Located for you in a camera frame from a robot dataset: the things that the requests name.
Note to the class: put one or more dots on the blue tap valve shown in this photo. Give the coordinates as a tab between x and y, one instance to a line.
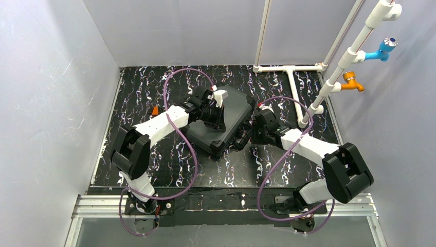
383	52

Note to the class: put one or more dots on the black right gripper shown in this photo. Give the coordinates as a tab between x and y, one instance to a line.
250	135

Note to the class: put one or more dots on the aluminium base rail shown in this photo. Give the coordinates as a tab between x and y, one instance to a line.
219	220

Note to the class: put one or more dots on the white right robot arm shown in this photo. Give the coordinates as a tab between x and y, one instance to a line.
346	174

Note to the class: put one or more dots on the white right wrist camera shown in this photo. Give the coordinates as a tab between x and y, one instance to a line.
262	106

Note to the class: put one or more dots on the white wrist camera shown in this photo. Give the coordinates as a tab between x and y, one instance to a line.
262	106
218	96

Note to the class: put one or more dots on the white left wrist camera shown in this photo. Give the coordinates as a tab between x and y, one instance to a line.
218	96

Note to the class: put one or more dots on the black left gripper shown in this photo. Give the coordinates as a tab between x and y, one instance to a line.
216	117

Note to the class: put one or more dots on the black foam-lined poker case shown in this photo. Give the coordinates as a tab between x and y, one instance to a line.
238	110

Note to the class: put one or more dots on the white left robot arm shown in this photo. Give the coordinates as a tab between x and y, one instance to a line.
132	146

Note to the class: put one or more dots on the orange tap valve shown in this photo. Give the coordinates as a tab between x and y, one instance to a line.
350	82

